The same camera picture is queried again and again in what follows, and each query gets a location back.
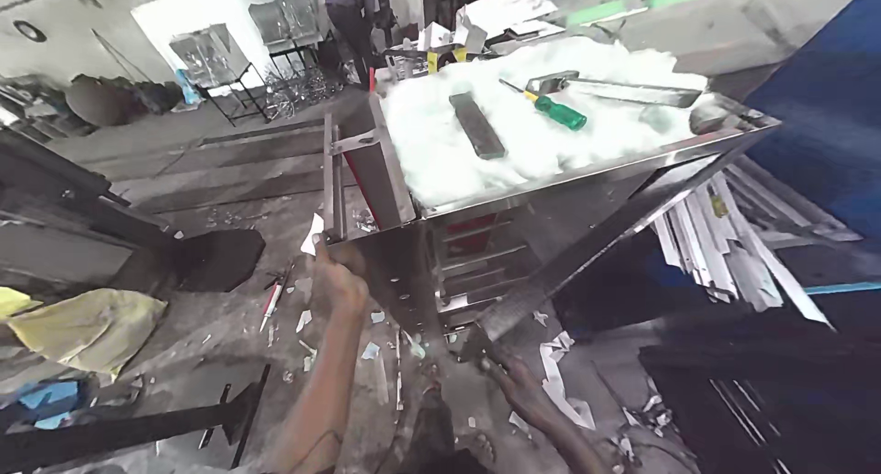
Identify person's right hand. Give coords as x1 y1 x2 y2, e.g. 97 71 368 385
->
475 343 560 430

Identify person's left hand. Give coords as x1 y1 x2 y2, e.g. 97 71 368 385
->
312 232 370 318

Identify small black block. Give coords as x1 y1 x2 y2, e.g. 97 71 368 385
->
457 323 494 363

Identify metal cabinet with shelves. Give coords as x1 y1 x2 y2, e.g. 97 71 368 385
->
323 92 783 344

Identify person's right forearm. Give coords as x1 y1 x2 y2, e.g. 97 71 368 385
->
533 407 615 474

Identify person's left forearm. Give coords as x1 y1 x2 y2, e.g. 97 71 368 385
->
267 305 368 474

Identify white paper piece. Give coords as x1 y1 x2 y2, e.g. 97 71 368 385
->
301 212 325 257

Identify crumpled white paper strip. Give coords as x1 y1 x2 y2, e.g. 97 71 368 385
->
539 331 596 431

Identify red and white marker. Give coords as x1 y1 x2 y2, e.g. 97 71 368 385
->
259 281 284 334

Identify person's legs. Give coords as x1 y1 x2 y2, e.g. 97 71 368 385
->
392 364 496 474

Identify white insulation wool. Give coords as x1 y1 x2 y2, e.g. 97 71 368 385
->
380 36 710 209

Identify dark grey rectangular bar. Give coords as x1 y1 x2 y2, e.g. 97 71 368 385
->
449 91 507 160

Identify yellow and black tool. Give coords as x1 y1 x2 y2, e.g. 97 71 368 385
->
426 46 469 75

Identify yellow plastic sheet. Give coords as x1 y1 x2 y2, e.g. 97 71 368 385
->
0 286 168 383

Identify pile of metal strips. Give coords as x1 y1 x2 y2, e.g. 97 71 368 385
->
651 156 863 332

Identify dark machine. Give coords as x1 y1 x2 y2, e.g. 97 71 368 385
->
0 124 181 308

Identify large round dark pot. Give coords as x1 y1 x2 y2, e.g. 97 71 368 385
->
65 74 133 128

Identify workbench with cluttered materials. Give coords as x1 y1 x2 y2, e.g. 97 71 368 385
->
385 0 620 79

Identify dark glossy panel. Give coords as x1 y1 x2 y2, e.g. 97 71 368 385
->
639 316 881 474

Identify blue cloth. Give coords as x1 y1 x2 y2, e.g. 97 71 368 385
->
17 380 81 431

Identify blue panel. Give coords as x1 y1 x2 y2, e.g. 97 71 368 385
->
736 0 881 255

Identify pile of metal wire scrap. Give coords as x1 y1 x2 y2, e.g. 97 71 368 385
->
264 64 344 120

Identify black metal frame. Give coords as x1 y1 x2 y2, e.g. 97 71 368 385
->
0 364 272 474

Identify green handled screwdriver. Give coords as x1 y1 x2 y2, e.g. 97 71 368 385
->
499 78 588 132

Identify black wall ring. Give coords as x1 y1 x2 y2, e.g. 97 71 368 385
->
12 20 48 44

